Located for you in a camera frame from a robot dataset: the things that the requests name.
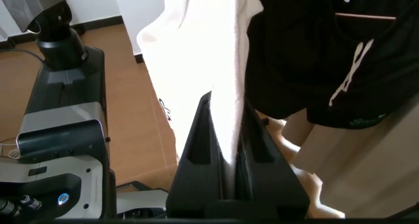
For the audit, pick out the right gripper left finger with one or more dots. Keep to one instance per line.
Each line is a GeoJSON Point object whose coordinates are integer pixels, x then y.
{"type": "Point", "coordinates": [196, 181]}

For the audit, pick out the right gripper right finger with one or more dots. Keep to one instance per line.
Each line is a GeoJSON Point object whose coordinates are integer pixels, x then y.
{"type": "Point", "coordinates": [268, 181]}

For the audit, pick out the black shorts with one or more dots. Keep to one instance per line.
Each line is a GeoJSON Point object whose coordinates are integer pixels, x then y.
{"type": "Point", "coordinates": [294, 70]}

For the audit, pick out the white garment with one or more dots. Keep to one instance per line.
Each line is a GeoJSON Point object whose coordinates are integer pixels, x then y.
{"type": "Point", "coordinates": [196, 53]}

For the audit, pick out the pink clothes hanger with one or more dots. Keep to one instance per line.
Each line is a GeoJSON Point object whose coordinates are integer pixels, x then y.
{"type": "Point", "coordinates": [363, 16]}

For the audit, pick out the beige curtain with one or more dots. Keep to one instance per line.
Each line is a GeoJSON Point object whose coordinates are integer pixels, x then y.
{"type": "Point", "coordinates": [360, 168]}

